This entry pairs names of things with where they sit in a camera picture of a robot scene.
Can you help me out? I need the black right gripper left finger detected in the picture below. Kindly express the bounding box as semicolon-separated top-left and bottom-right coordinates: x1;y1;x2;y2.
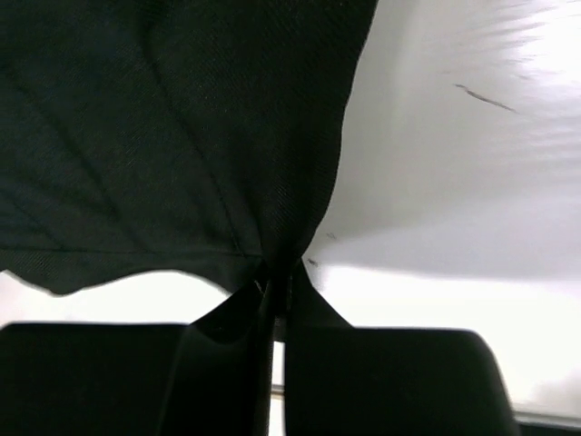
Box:
0;276;273;436

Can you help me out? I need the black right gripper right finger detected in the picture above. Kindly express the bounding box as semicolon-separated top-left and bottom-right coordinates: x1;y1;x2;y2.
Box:
283;263;518;436

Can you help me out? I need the black pleated skirt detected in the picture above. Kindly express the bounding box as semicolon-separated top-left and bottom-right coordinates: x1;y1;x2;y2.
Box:
0;0;380;296

